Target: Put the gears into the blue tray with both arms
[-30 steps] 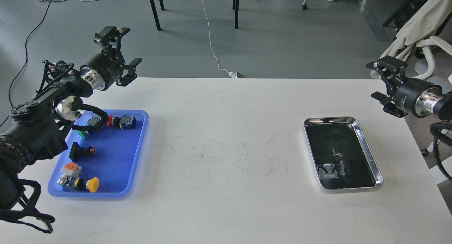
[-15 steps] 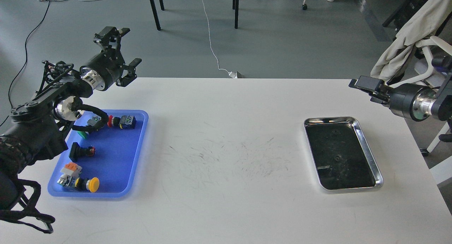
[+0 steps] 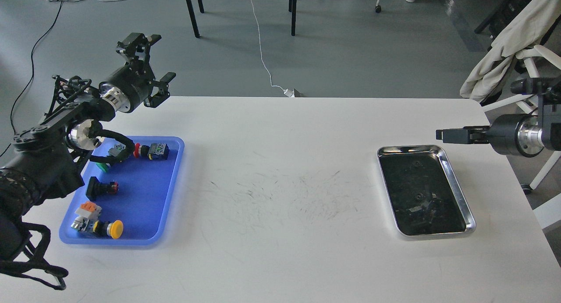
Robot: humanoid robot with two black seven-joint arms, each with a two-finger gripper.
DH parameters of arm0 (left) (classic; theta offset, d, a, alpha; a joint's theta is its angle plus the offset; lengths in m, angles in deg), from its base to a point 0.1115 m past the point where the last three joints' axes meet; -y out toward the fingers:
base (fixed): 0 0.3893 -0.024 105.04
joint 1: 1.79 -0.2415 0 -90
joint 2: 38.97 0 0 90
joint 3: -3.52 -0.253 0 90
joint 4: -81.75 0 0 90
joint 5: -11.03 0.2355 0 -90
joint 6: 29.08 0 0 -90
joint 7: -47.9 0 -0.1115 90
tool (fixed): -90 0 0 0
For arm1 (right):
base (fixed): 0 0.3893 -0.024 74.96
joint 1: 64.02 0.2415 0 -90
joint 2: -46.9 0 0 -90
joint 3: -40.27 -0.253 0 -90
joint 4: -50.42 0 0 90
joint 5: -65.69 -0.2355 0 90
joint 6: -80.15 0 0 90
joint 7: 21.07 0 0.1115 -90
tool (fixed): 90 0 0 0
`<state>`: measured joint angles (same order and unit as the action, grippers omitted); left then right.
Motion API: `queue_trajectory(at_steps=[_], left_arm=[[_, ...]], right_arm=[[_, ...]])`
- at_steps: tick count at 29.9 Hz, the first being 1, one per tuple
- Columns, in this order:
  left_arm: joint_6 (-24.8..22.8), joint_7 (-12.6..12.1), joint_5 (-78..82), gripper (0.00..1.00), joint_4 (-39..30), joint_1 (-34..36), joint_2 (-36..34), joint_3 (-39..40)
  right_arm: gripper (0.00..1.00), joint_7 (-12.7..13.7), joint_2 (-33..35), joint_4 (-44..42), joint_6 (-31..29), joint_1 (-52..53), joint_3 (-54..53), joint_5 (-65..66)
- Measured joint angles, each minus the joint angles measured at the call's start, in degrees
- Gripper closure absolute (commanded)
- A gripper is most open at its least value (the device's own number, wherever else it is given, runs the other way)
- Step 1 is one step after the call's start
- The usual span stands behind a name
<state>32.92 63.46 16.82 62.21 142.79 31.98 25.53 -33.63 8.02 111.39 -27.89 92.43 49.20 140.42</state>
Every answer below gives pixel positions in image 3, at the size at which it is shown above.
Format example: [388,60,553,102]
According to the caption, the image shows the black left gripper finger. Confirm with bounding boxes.
[144,72,176,108]
[116,33,162,69]

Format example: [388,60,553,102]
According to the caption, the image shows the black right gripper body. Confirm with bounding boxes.
[487,114,544,158]

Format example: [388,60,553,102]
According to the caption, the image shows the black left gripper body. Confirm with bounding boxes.
[99,62,155,113]

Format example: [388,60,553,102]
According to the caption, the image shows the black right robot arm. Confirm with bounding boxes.
[436,76,561,157]

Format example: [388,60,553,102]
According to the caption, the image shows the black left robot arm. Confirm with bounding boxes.
[0,32,176,290]

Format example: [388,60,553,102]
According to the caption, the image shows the silver metal tray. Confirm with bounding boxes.
[377,145,476,240]

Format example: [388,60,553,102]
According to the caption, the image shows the blue plastic tray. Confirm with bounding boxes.
[59,136,185,246]

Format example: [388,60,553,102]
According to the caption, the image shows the black table legs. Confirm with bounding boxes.
[182,0,298,38]

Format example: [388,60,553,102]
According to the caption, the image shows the red push button switch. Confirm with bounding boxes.
[133,143,170,160]

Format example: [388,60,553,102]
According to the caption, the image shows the green push button switch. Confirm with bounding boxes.
[96,143,126,172]

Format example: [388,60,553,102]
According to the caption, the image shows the black cable on floor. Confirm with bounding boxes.
[0,0,106,158]

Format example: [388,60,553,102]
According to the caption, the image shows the black push button switch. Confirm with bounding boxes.
[85,176,119,202]

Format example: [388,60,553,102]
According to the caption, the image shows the orange white switch block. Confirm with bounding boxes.
[75,201,102,221]

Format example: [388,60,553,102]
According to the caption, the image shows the yellow push button switch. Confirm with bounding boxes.
[71,219,124,239]

